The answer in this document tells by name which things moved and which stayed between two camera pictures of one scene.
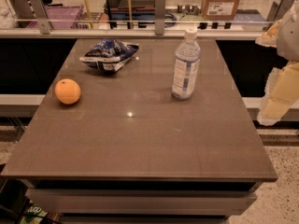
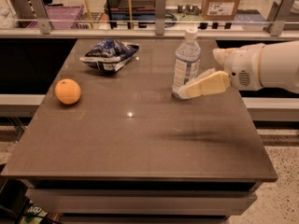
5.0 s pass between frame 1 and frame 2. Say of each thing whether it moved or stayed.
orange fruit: stayed
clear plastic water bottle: stayed
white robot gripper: moved
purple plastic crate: stayed
